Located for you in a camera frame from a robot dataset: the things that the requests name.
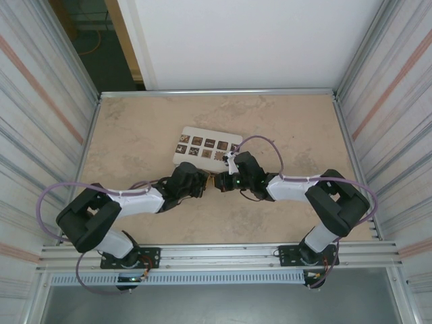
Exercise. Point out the white box with picture tiles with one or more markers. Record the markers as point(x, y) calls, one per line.
point(209, 133)

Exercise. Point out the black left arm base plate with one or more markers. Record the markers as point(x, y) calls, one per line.
point(152, 258)

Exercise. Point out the aluminium mounting rail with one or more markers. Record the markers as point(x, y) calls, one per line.
point(219, 256)

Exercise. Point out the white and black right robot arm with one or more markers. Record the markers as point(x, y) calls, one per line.
point(290, 189)

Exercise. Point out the circuit board with green light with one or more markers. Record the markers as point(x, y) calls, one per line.
point(131, 279)

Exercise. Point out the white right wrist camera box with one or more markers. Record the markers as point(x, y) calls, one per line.
point(231, 162)

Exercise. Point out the wooden door frame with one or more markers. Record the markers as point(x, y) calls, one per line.
point(126, 40)

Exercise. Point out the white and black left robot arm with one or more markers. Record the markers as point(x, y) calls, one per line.
point(135, 202)

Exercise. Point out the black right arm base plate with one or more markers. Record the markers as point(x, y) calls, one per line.
point(287, 254)

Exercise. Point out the aluminium frame bar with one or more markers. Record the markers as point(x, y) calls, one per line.
point(219, 93)

